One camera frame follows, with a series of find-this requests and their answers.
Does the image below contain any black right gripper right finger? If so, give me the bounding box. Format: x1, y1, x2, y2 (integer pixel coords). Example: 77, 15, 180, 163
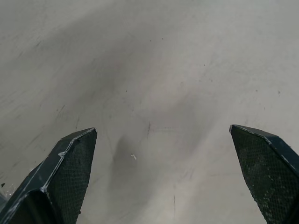
229, 124, 299, 224

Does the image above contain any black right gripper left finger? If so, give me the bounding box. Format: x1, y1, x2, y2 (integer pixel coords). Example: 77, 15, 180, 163
0, 127, 98, 224

